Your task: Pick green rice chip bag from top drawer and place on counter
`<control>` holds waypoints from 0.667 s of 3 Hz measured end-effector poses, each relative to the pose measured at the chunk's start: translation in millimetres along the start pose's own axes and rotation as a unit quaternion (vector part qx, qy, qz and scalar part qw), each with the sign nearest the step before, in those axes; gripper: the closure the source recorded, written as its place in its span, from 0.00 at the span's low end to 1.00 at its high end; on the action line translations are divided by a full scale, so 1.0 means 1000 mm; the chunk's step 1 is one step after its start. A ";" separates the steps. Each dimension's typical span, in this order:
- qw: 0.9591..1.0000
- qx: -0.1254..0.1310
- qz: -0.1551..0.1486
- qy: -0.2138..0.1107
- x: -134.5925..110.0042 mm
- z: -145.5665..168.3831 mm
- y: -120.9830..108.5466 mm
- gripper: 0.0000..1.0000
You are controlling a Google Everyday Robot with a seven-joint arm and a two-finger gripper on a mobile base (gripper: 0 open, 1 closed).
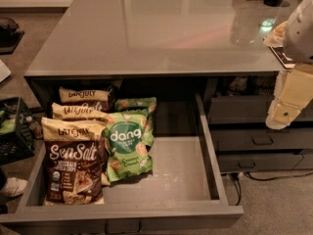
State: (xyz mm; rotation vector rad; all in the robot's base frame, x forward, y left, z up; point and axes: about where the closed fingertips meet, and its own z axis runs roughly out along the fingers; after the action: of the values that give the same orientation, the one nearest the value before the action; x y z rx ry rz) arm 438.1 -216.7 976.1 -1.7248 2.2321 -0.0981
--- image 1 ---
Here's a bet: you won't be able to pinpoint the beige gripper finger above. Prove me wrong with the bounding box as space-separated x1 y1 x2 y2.
265 64 313 130

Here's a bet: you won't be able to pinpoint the open grey top drawer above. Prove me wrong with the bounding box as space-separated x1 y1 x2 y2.
0 95 244 235

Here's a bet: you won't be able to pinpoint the green dang chip bag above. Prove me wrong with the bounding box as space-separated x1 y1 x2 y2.
105 113 154 182
114 97 157 147

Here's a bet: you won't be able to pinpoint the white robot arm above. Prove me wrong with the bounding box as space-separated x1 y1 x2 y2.
264 0 313 130

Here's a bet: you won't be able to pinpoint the black floor cable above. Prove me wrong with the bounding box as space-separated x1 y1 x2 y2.
228 169 313 207

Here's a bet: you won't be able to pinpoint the white shoe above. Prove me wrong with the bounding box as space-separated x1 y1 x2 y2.
0 177 27 198

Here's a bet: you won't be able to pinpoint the rear Late July tortilla bag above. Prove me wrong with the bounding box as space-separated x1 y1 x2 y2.
59 87 113 113

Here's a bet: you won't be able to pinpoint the front Late July tortilla bag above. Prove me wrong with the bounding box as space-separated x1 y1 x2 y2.
41 117 106 206

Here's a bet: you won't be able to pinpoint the dark object on mat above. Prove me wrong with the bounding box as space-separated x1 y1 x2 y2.
0 17 24 55

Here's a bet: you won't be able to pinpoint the closed grey side drawers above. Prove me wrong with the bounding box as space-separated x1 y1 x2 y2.
208 96 313 172

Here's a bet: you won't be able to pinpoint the black white fiducial marker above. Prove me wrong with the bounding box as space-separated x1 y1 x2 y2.
270 47 295 70

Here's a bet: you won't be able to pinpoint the late july tortilla bag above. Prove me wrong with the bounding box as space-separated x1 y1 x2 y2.
41 117 106 206
52 103 108 120
59 87 113 113

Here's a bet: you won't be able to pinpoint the middle Late July tortilla bag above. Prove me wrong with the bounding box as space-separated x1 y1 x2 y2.
52 103 108 120

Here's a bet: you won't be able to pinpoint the black plastic crate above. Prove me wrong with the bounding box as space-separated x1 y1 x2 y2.
0 97 34 165

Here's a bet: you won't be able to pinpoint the grey counter cabinet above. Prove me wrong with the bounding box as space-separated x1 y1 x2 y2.
23 0 313 110

